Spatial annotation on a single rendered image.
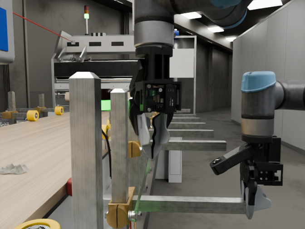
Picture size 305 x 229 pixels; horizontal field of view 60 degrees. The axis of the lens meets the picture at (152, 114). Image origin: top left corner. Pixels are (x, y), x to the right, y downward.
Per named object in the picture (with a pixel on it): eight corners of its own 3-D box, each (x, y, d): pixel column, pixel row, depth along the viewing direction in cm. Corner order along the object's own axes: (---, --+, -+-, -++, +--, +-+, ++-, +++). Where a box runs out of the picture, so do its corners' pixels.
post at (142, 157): (145, 192, 117) (145, 83, 113) (145, 195, 114) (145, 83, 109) (138, 192, 118) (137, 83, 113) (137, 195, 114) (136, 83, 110)
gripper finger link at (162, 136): (159, 164, 48) (159, 113, 48) (150, 157, 54) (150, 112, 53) (175, 163, 49) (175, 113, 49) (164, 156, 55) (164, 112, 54)
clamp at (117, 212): (135, 204, 74) (135, 186, 73) (128, 229, 60) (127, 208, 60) (115, 203, 74) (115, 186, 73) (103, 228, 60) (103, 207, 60)
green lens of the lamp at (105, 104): (114, 108, 65) (114, 99, 65) (109, 110, 59) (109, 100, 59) (90, 108, 66) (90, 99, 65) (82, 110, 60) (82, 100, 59)
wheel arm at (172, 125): (204, 128, 142) (204, 121, 142) (205, 129, 139) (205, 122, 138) (113, 127, 145) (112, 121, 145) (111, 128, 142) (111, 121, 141)
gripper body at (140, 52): (141, 115, 45) (141, 43, 44) (130, 112, 53) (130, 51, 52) (182, 114, 47) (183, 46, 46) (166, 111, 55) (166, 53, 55)
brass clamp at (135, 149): (145, 148, 97) (145, 135, 97) (141, 158, 84) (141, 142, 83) (128, 148, 98) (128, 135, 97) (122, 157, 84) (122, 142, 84)
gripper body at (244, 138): (282, 189, 62) (284, 138, 61) (245, 188, 62) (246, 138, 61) (270, 178, 69) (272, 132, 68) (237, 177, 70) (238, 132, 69)
